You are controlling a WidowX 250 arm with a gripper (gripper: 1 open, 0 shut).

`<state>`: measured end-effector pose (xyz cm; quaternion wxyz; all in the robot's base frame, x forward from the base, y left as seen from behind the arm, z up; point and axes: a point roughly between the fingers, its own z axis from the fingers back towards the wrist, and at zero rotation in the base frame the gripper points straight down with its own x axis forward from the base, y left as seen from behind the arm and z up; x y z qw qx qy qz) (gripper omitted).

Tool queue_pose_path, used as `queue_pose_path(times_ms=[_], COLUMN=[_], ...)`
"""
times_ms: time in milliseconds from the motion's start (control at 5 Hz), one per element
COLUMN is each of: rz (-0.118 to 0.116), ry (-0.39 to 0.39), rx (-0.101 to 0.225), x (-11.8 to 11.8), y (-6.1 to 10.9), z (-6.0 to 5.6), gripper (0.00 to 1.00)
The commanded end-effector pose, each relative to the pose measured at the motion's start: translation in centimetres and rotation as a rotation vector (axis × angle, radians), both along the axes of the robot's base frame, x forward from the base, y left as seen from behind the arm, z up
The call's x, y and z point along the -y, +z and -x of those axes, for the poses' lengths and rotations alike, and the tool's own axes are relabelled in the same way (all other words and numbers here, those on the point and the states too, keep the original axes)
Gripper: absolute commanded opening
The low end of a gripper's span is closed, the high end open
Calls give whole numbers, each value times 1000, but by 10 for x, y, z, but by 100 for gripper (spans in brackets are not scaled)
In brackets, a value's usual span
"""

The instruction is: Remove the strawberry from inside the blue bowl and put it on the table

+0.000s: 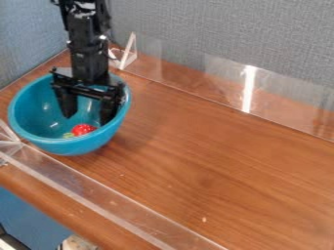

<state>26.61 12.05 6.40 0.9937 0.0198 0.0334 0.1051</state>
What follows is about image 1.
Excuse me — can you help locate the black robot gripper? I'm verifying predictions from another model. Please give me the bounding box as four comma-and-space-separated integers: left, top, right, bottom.
50, 50, 125, 126

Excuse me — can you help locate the red toy strawberry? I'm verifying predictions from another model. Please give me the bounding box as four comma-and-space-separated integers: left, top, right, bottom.
62, 124, 96, 139

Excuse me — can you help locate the blue plastic bowl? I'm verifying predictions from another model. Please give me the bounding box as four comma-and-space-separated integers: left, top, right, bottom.
6, 71, 133, 156

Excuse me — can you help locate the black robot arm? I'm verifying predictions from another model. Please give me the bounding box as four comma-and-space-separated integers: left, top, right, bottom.
50, 0, 125, 125

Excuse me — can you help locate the clear acrylic front barrier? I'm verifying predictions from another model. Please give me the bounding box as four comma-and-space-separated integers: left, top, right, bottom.
0, 119, 228, 250

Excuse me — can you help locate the clear acrylic barrier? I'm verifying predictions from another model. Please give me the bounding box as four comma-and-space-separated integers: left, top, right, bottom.
109, 34, 334, 143
0, 119, 228, 250

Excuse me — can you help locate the pale object under table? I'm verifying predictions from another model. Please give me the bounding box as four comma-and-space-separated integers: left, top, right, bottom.
56, 234, 101, 250

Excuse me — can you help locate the dark object bottom left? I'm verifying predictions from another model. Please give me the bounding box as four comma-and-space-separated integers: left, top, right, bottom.
0, 225, 30, 250

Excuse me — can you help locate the clear acrylic back barrier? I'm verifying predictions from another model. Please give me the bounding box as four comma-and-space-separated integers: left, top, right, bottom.
109, 34, 334, 143

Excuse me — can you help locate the clear acrylic corner bracket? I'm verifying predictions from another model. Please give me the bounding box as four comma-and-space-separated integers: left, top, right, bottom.
108, 32, 138, 70

